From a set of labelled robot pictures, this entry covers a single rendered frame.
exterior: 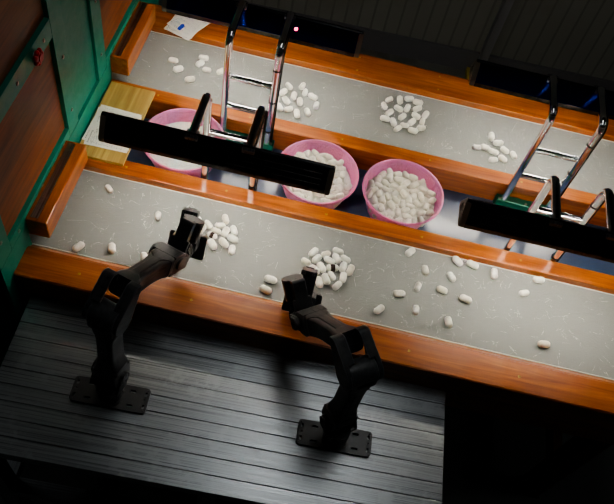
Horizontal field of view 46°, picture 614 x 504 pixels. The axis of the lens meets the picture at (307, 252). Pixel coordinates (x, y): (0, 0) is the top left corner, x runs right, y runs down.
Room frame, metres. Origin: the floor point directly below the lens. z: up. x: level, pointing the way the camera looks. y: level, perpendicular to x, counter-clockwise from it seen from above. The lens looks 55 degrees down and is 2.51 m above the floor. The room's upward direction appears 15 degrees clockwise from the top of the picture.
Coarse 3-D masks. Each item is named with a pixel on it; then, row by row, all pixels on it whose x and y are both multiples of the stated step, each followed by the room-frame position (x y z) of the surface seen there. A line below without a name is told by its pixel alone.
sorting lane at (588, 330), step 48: (96, 192) 1.26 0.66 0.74; (144, 192) 1.31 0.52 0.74; (48, 240) 1.06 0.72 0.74; (96, 240) 1.10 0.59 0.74; (144, 240) 1.14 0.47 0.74; (240, 240) 1.22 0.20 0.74; (288, 240) 1.27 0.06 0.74; (336, 240) 1.31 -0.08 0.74; (384, 240) 1.36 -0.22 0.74; (240, 288) 1.06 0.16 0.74; (384, 288) 1.19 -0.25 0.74; (432, 288) 1.23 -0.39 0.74; (480, 288) 1.27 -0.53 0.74; (528, 288) 1.32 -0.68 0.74; (576, 288) 1.37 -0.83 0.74; (432, 336) 1.07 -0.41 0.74; (480, 336) 1.11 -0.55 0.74; (528, 336) 1.15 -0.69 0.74; (576, 336) 1.19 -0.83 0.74
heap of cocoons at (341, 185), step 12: (300, 156) 1.61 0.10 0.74; (312, 156) 1.61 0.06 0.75; (324, 156) 1.64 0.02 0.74; (336, 168) 1.59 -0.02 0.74; (336, 180) 1.55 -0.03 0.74; (348, 180) 1.56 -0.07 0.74; (300, 192) 1.47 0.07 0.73; (312, 192) 1.47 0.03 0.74; (336, 192) 1.51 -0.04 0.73; (348, 192) 1.52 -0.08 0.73; (336, 204) 1.46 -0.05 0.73
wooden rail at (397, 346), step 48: (48, 288) 0.91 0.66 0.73; (192, 288) 1.01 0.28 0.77; (240, 336) 0.93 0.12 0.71; (288, 336) 0.94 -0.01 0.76; (384, 336) 1.01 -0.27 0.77; (432, 384) 0.94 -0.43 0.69; (480, 384) 0.95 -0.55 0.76; (528, 384) 0.98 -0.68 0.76; (576, 384) 1.02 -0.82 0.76; (576, 432) 0.96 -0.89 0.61
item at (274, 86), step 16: (240, 0) 1.81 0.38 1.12; (240, 16) 1.74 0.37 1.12; (288, 16) 1.79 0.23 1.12; (288, 32) 1.73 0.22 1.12; (224, 64) 1.64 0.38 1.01; (224, 80) 1.64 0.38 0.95; (240, 80) 1.64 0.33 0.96; (256, 80) 1.65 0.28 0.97; (272, 80) 1.65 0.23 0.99; (224, 96) 1.64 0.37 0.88; (272, 96) 1.64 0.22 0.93; (224, 112) 1.64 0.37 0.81; (272, 112) 1.65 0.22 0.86; (224, 128) 1.64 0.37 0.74; (272, 128) 1.65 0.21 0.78; (272, 144) 1.65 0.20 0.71
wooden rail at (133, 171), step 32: (96, 160) 1.36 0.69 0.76; (192, 192) 1.34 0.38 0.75; (224, 192) 1.36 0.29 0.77; (256, 192) 1.39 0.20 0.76; (320, 224) 1.35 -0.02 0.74; (352, 224) 1.37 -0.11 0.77; (384, 224) 1.40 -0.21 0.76; (480, 256) 1.37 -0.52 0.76; (512, 256) 1.40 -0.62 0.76; (608, 288) 1.38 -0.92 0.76
